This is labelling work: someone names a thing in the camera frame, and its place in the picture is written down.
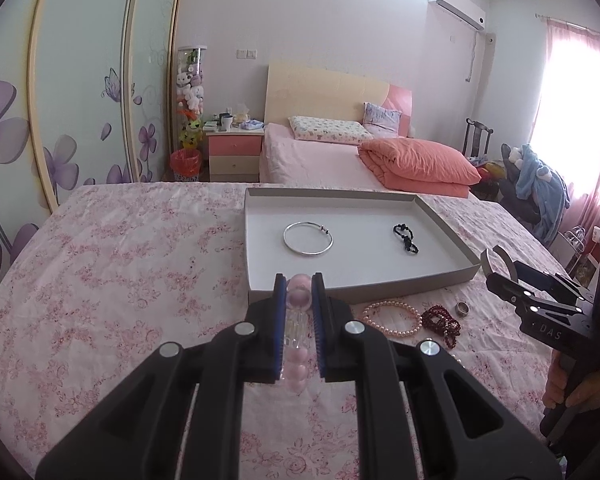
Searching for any pink curtain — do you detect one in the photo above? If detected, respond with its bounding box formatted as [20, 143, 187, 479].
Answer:
[530, 14, 600, 233]

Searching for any blue plush robe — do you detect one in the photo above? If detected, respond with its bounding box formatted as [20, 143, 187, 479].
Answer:
[510, 144, 572, 242]

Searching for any translucent pink bead bracelet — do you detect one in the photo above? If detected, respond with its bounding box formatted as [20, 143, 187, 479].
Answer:
[280, 272, 315, 389]

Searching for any white printed pillow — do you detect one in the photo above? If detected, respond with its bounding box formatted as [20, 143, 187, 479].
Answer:
[288, 115, 374, 147]

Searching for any grey cardboard tray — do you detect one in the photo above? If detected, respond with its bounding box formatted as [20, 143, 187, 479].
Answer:
[243, 187, 482, 306]

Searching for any pile of colourful clothes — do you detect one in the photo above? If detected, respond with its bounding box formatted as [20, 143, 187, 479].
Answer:
[472, 156, 507, 182]

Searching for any dark wooden chair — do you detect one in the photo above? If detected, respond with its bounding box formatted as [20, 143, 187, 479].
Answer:
[462, 117, 495, 162]

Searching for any clear tube of plush toys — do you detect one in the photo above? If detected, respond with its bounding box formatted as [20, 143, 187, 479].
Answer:
[172, 46, 208, 151]

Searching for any white air conditioner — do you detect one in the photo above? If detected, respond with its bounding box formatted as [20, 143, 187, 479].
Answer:
[427, 0, 486, 31]

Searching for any air conditioner pipe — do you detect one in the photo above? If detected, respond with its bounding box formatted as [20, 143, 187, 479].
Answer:
[465, 27, 481, 83]

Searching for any folded orange quilt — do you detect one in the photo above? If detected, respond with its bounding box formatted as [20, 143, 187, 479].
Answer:
[357, 138, 482, 199]

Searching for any pink and beige nightstand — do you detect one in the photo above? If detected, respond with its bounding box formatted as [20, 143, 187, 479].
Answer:
[203, 125, 266, 183]

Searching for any pink bed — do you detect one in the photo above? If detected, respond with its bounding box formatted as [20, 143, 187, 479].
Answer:
[259, 122, 473, 199]

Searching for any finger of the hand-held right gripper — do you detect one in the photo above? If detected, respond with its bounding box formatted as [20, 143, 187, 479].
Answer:
[481, 250, 537, 312]
[494, 246, 598, 307]

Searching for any black bead bracelet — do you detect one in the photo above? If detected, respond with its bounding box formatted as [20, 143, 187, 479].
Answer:
[393, 223, 421, 255]

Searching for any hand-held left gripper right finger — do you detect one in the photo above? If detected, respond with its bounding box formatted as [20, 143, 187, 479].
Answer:
[312, 272, 563, 480]

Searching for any floral sliding wardrobe door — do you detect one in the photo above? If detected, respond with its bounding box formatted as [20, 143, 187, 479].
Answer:
[0, 0, 58, 311]
[125, 0, 188, 183]
[30, 0, 146, 211]

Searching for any silver bangle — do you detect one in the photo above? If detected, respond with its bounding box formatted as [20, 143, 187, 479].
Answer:
[283, 221, 335, 257]

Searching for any black office chair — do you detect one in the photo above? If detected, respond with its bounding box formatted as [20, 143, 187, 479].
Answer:
[497, 142, 543, 227]

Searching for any person's right hand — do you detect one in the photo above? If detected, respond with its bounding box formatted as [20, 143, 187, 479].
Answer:
[545, 354, 600, 414]

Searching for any pink pearl bracelet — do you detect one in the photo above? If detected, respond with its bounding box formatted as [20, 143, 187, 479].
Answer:
[362, 300, 423, 339]

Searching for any red waste bin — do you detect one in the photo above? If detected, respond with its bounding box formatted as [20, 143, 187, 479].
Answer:
[169, 148, 202, 181]

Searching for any beige and pink headboard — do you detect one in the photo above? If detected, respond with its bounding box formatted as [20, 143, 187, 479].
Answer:
[264, 62, 412, 138]

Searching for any small blue floral cushion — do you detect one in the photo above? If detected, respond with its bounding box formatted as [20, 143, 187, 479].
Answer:
[363, 102, 402, 138]

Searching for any dark red bead bracelet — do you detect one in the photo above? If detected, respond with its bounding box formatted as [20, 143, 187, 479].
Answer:
[420, 304, 462, 349]

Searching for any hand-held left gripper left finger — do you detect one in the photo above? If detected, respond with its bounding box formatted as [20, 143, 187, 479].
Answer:
[35, 274, 287, 480]

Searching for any pink floral bedsheet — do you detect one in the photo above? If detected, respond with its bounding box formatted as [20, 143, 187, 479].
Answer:
[0, 182, 581, 480]

